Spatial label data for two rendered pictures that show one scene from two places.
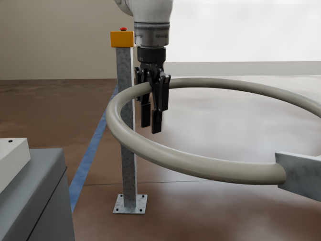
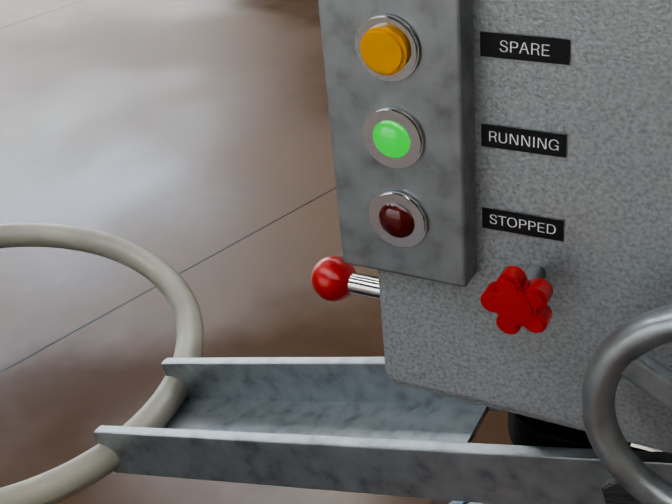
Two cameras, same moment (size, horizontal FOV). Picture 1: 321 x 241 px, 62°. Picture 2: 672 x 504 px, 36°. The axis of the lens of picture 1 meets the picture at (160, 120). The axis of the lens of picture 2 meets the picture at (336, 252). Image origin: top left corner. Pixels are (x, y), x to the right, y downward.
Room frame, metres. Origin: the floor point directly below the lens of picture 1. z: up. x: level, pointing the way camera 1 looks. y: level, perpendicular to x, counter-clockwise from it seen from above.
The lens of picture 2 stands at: (-0.41, 0.10, 1.57)
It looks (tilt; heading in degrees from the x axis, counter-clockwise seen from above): 32 degrees down; 322
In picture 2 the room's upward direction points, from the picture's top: 6 degrees counter-clockwise
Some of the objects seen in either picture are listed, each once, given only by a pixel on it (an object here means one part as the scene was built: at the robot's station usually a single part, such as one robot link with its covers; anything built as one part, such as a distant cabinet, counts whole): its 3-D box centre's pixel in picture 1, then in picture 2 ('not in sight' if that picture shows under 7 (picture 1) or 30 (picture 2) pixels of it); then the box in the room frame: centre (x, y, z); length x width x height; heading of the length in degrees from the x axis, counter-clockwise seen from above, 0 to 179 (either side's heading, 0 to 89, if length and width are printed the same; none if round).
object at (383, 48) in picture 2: not in sight; (385, 49); (-0.04, -0.23, 1.38); 0.03 x 0.01 x 0.03; 22
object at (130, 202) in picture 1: (127, 126); not in sight; (1.49, 0.19, 0.54); 0.20 x 0.20 x 1.09; 88
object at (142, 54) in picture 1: (151, 64); not in sight; (0.71, 0.02, 1.00); 0.08 x 0.07 x 0.09; 39
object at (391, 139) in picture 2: not in sight; (393, 137); (-0.03, -0.23, 1.32); 0.02 x 0.01 x 0.02; 22
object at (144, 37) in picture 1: (152, 35); not in sight; (0.71, 0.02, 1.07); 0.09 x 0.09 x 0.06
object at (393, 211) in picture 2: not in sight; (398, 218); (-0.03, -0.23, 1.27); 0.02 x 0.01 x 0.02; 22
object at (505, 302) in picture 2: not in sight; (524, 287); (-0.10, -0.26, 1.24); 0.04 x 0.04 x 0.04; 22
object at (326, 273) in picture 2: not in sight; (362, 284); (0.04, -0.26, 1.18); 0.08 x 0.03 x 0.03; 22
